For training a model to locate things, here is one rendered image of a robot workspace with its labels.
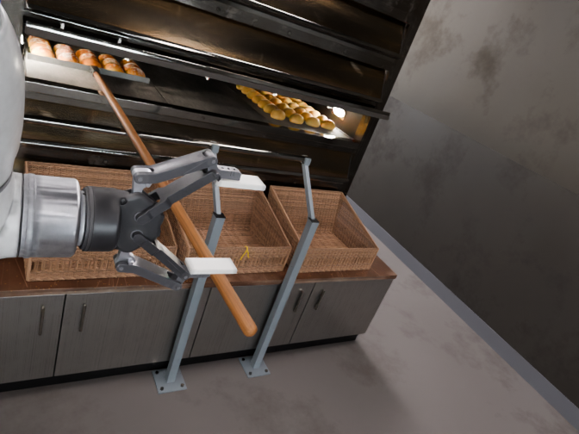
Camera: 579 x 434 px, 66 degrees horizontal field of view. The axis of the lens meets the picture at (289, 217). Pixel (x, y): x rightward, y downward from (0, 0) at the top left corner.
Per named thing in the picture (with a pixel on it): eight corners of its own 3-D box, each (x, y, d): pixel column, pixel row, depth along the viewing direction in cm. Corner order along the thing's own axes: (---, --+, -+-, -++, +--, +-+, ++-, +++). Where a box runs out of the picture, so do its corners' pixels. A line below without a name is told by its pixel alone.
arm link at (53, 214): (17, 228, 53) (72, 230, 56) (17, 275, 46) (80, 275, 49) (23, 158, 49) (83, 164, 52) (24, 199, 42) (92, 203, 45)
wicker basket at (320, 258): (254, 224, 265) (268, 183, 254) (326, 226, 298) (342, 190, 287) (293, 274, 231) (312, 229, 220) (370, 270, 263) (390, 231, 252)
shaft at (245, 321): (256, 338, 91) (261, 327, 89) (244, 340, 89) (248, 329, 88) (99, 77, 210) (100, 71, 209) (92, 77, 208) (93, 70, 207)
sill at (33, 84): (16, 84, 179) (17, 74, 177) (351, 145, 280) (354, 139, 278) (17, 89, 174) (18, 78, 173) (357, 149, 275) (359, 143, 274)
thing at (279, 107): (233, 86, 297) (235, 78, 294) (292, 100, 323) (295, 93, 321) (272, 119, 253) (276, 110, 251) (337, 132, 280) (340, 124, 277)
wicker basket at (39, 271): (17, 214, 198) (22, 158, 186) (145, 219, 230) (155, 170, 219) (23, 283, 163) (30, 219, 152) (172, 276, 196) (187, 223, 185)
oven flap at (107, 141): (14, 141, 183) (17, 92, 180) (344, 181, 284) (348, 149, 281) (15, 142, 179) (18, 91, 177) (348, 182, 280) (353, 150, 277)
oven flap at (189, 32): (25, 10, 162) (28, -49, 159) (377, 103, 262) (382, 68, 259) (25, 7, 158) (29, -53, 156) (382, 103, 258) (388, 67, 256)
